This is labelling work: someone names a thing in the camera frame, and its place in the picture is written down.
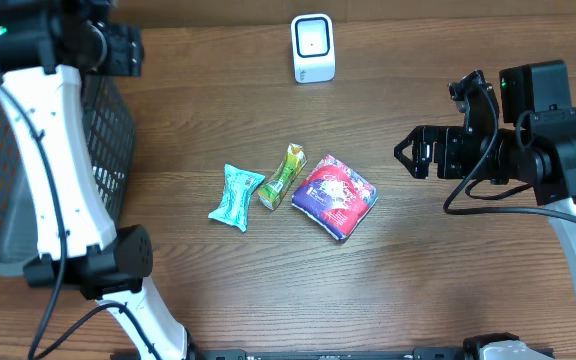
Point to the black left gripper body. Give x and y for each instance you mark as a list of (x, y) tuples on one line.
[(120, 55)]

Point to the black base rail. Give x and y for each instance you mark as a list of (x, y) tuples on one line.
[(509, 348)]

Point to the white barcode scanner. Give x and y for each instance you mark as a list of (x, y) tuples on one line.
[(313, 48)]

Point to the red purple tissue pack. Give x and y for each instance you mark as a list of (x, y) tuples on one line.
[(336, 197)]

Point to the teal snack packet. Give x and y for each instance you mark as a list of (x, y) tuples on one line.
[(239, 186)]

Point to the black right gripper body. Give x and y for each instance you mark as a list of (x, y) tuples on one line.
[(455, 151)]

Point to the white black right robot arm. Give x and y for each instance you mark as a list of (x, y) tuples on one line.
[(515, 152)]

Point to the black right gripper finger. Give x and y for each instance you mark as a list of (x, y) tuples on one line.
[(409, 140), (409, 164)]

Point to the grey plastic lattice basket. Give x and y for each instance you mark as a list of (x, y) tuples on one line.
[(111, 138)]

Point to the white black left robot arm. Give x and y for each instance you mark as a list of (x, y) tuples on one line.
[(47, 48)]

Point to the green juice carton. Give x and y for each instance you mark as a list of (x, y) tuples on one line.
[(274, 190)]

